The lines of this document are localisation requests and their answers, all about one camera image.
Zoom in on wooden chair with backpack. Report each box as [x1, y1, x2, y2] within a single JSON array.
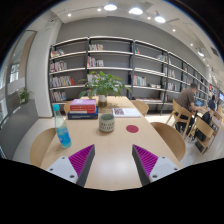
[[186, 117, 214, 153]]

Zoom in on wooden chair far right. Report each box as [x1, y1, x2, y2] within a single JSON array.
[[132, 100, 149, 116]]

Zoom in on small plant by window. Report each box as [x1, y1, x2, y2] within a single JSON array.
[[19, 88, 32, 104]]

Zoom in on open magazine on table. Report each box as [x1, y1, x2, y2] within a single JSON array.
[[112, 108, 141, 118]]

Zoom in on green potted plant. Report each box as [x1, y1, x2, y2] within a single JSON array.
[[79, 71, 130, 107]]

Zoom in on wooden chair far left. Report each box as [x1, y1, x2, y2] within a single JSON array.
[[64, 101, 72, 115]]

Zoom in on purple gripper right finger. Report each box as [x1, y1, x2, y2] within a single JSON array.
[[132, 144, 179, 186]]

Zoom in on pink top book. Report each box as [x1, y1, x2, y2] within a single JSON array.
[[70, 99, 96, 106]]

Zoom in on seated man brown shirt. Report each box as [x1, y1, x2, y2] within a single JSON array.
[[175, 82, 201, 132]]

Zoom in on large grey bookshelf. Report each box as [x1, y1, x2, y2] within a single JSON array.
[[48, 36, 209, 113]]

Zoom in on wooden chair near left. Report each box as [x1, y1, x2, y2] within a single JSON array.
[[30, 128, 56, 167]]

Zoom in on dark blue bottom book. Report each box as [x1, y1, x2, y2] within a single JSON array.
[[67, 107, 98, 120]]

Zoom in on dark red round coaster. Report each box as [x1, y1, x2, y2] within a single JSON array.
[[126, 125, 139, 133]]

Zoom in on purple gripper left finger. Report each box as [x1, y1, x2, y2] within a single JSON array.
[[47, 145, 95, 187]]

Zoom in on clear blue-label water bottle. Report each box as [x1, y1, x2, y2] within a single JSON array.
[[53, 104, 72, 148]]

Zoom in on red middle book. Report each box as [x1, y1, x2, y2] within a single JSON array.
[[70, 105, 96, 113]]

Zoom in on wooden chair near right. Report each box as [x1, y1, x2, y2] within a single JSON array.
[[151, 122, 186, 161]]

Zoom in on black backpack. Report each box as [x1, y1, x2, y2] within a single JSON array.
[[195, 112, 212, 141]]

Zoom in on grey patterned ceramic cup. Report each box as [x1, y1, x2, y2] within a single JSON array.
[[99, 114, 115, 133]]

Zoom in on wooden chair under man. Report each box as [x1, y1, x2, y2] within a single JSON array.
[[171, 101, 192, 135]]

